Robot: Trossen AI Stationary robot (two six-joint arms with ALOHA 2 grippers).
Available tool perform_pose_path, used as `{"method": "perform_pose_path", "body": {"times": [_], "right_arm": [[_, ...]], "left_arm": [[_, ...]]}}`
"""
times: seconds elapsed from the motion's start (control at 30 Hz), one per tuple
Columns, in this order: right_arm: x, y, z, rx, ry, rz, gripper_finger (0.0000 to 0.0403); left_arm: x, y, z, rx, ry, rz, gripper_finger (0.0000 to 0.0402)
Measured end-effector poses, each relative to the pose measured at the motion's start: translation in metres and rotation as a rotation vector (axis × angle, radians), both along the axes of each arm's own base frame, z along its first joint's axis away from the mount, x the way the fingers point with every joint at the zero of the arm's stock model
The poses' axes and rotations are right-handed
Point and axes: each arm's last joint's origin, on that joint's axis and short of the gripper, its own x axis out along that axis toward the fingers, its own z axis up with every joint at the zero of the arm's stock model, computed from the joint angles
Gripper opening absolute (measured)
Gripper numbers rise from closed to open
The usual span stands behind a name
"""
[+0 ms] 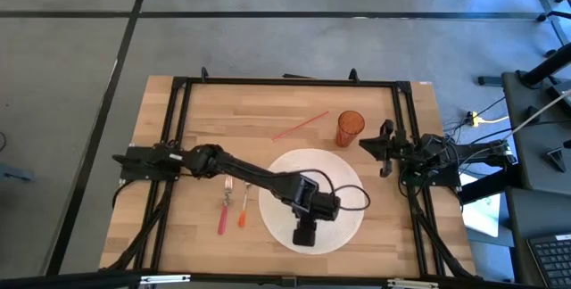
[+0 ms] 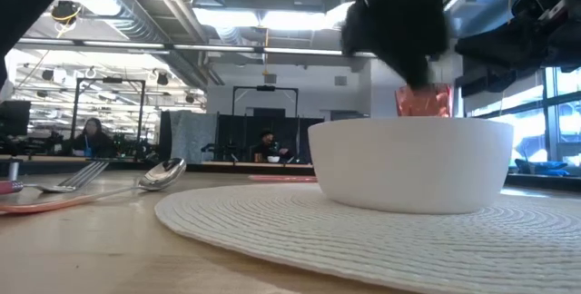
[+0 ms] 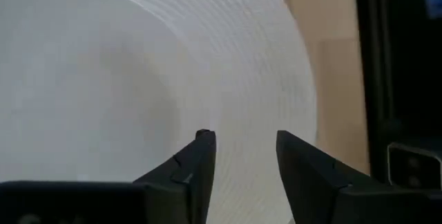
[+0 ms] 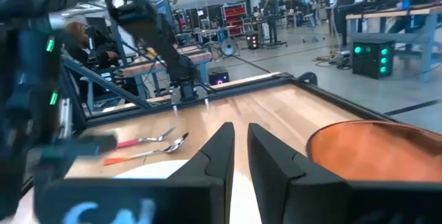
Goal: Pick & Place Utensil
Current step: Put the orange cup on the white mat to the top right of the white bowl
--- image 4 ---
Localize wooden workbench with blue legs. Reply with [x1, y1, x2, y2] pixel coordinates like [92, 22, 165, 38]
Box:
[345, 4, 442, 82]
[120, 45, 213, 101]

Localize orange translucent plastic cup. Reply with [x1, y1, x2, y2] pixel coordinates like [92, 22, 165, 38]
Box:
[305, 120, 442, 183]

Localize black computer tower pink light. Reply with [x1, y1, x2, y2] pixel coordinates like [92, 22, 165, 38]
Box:
[208, 67, 230, 86]

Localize black aluminium table frame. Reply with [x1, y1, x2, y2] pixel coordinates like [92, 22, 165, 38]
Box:
[58, 54, 398, 138]

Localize fork with pink handle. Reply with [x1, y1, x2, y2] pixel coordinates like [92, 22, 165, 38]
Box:
[115, 127, 176, 149]

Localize computer monitor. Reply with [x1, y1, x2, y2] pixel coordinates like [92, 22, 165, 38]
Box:
[153, 0, 175, 26]

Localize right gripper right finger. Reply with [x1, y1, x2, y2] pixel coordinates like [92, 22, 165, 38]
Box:
[247, 123, 348, 224]

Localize white round woven placemat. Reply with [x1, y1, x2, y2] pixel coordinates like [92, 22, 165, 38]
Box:
[10, 159, 263, 224]

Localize round floor fan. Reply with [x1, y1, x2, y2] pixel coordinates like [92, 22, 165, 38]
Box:
[219, 37, 240, 57]

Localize orange handled fork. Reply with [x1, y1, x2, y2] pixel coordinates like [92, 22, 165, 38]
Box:
[104, 132, 190, 166]

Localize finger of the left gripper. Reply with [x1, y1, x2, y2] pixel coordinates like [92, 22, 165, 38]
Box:
[36, 133, 118, 173]

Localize red storage shelf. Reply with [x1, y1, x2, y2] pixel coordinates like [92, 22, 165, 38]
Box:
[220, 2, 248, 37]

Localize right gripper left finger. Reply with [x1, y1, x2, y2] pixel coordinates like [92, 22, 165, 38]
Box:
[168, 122, 236, 224]

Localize black computer tower green lights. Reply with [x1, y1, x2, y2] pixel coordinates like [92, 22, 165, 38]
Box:
[352, 39, 396, 80]

